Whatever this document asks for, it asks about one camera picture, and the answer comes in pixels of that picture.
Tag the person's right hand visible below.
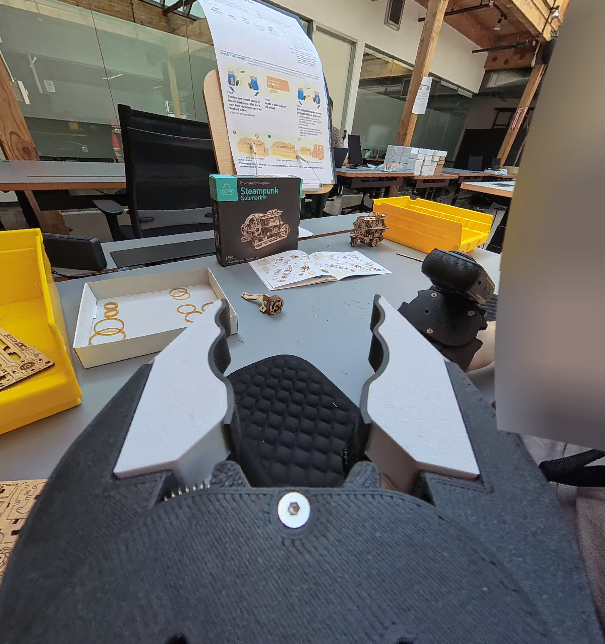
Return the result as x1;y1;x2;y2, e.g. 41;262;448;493
466;321;499;373

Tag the group of tan rubber bands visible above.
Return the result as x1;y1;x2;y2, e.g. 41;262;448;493
88;287;217;347

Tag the black mesh office chair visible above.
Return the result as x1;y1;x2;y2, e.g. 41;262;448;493
93;104;219;243

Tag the black strap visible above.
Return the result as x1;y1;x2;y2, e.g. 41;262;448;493
538;449;605;488

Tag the white paper notice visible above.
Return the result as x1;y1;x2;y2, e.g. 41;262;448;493
411;76;435;116

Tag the black model kit box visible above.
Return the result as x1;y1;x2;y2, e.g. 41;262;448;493
208;174;303;267

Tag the wooden post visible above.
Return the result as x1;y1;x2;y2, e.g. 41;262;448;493
0;9;72;235
397;0;450;148

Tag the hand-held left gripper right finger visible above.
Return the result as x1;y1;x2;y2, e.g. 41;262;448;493
359;295;481;493

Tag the stack of white boxes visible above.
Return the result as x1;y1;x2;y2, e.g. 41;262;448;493
385;145;447;177

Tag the yellow plastic bin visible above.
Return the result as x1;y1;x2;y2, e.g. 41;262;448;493
373;196;494;247
0;228;83;443
372;201;489;254

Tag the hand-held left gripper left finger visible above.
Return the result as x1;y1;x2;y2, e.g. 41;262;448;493
113;298;234;499

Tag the white-top office desk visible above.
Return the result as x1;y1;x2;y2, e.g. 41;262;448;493
460;179;516;223

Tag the printed instruction sheet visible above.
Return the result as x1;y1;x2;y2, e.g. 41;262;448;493
199;0;336;186

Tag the laser-cut wooden parts sheet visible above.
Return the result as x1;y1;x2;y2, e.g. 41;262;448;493
0;316;55;399
0;479;48;613

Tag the black rectangular case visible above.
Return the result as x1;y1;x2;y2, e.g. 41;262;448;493
42;233;108;272

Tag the wooden submarine model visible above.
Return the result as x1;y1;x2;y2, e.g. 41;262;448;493
350;212;390;249

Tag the open instruction booklet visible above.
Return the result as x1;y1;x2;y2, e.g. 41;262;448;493
248;250;391;291

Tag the white cardboard box tray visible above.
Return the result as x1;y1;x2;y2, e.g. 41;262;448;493
73;268;239;369

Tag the wood-edged office desk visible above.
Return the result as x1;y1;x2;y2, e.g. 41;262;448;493
0;159;128;208
335;167;464;203

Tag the wooden crank wheel assembly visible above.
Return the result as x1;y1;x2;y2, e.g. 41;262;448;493
241;292;285;317

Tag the person's grey clothing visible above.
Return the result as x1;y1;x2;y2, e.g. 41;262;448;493
523;432;605;644

